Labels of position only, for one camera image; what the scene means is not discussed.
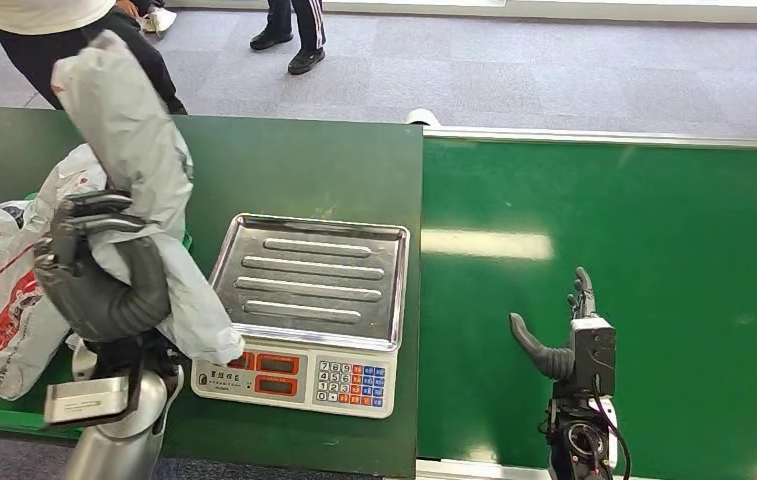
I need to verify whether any person's white shoe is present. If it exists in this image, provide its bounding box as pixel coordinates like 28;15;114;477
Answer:
139;5;179;35

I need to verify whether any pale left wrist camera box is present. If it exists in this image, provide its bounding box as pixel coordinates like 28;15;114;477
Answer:
42;373;145;429

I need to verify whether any silver conveyor frame rail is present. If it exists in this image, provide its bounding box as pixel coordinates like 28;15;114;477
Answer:
414;458;757;480
422;125;757;151

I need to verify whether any electronic scale with steel tray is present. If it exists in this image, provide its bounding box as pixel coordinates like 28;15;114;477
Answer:
190;212;412;421

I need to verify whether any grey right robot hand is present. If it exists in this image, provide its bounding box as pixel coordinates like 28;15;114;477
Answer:
508;266;599;383

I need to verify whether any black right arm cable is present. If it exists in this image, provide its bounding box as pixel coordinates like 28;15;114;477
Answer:
588;389;633;480

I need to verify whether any person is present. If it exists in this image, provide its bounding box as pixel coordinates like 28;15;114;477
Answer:
248;0;328;76
0;0;189;117

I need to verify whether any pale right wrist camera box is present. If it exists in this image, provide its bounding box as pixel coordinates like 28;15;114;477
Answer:
569;315;618;399

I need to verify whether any large grey red-printed package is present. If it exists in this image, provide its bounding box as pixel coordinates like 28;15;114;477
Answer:
0;143;112;403

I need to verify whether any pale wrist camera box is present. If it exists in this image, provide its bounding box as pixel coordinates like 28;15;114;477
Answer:
42;373;145;429
569;315;618;399

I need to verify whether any white conveyor roller end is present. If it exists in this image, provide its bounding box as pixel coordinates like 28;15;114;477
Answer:
405;107;444;127

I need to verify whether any green conveyor belt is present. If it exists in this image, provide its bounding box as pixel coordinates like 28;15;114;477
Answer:
416;137;757;480

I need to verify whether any grey courier bag package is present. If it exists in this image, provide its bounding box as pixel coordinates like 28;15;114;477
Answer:
50;29;246;368

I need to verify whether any dark green table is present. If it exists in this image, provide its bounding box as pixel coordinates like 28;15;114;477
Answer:
0;107;426;480

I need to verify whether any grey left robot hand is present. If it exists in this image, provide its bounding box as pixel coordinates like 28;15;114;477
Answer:
32;190;173;345

